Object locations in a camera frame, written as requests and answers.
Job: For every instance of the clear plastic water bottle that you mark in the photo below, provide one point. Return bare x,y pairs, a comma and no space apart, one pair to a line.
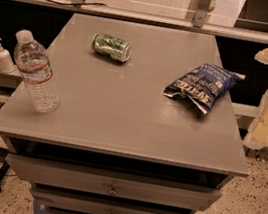
34,65

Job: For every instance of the green soda can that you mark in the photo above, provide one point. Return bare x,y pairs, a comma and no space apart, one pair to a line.
112,47

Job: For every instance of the blue chip bag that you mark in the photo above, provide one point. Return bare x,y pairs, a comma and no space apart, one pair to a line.
203,85

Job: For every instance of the grey drawer cabinet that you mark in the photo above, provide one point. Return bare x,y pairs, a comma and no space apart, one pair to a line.
116,144

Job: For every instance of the white pump dispenser bottle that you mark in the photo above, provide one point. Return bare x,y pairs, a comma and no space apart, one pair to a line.
6,63

